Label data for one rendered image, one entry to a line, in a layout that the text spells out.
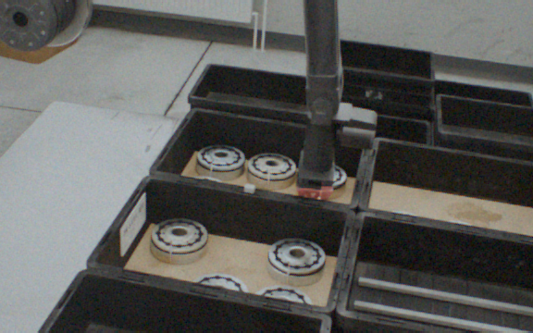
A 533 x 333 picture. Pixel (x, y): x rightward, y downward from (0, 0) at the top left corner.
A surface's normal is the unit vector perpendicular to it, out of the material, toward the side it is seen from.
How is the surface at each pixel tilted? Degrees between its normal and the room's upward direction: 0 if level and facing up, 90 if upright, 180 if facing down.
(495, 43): 90
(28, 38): 90
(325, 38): 102
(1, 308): 0
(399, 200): 0
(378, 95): 90
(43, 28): 90
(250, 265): 0
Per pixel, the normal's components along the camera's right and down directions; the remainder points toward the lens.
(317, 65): -0.23, 0.51
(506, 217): 0.07, -0.86
